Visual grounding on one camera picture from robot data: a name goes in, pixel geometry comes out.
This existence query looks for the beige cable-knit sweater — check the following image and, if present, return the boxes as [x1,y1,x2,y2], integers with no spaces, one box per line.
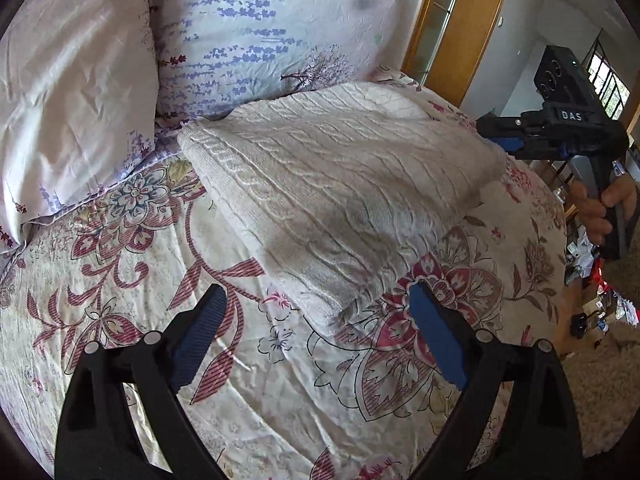
[178,82,506,335]

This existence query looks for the person's right hand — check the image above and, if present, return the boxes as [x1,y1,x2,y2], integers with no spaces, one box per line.
[570,174,639,246]

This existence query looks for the window with bars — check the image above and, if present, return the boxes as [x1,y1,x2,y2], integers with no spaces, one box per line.
[582,36,630,119]

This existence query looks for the wooden glass wardrobe door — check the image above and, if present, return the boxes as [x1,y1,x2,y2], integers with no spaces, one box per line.
[402,0,504,106]

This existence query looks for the floral bed sheet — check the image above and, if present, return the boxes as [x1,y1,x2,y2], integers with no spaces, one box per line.
[1,72,565,479]

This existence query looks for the pink floral top pillow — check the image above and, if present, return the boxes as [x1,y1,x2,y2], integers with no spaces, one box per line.
[1,0,158,252]

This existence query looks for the lavender print lower pillow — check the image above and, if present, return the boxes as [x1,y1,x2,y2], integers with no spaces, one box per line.
[150,0,399,122]

